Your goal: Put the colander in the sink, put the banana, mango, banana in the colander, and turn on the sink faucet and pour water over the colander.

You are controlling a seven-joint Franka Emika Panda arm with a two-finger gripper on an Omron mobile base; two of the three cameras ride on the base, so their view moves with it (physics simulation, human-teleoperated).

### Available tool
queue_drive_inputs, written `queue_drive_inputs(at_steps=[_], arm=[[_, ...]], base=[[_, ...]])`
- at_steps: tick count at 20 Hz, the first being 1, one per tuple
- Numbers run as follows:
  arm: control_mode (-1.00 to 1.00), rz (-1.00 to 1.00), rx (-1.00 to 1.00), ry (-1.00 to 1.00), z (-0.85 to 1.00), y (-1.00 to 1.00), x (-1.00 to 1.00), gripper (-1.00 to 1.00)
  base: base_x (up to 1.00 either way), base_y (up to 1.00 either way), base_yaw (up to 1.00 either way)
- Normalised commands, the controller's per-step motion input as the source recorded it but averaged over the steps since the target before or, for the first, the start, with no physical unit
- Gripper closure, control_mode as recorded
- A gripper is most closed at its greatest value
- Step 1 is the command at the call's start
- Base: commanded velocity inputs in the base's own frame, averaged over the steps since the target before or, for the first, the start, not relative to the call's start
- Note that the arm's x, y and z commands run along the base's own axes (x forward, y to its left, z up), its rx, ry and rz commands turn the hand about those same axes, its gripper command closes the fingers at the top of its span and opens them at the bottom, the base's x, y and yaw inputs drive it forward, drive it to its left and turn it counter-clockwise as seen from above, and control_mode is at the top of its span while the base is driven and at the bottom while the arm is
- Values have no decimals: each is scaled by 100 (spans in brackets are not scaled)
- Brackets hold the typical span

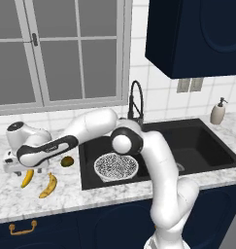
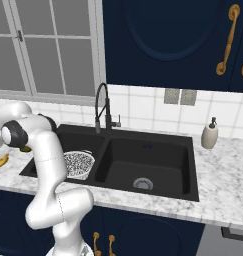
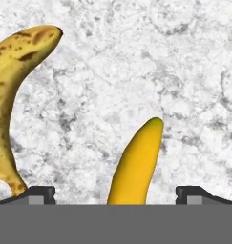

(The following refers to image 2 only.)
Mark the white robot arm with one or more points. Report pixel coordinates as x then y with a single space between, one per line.
48 160

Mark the black spring faucet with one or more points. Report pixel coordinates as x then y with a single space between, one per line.
108 113

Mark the black double sink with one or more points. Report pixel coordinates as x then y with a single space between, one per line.
146 160

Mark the white speckled colander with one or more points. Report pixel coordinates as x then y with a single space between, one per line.
78 164

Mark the yellow green mango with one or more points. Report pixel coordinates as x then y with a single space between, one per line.
25 149

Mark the yellow banana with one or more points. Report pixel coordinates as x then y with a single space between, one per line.
0 162

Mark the beige soap dispenser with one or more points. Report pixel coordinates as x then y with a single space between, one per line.
209 137

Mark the navy upper cupboard door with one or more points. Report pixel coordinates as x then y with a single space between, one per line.
166 43
242 46

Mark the navy cupboard door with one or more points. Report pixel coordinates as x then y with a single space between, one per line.
13 226
153 235
242 46
166 43

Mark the navy lower cupboard door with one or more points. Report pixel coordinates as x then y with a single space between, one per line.
13 226
153 235

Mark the grey framed window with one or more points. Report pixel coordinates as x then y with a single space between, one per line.
43 46

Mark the grey dishwasher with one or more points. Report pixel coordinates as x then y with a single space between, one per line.
223 245

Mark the grey wall outlet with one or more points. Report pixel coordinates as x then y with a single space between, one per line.
171 96
188 97

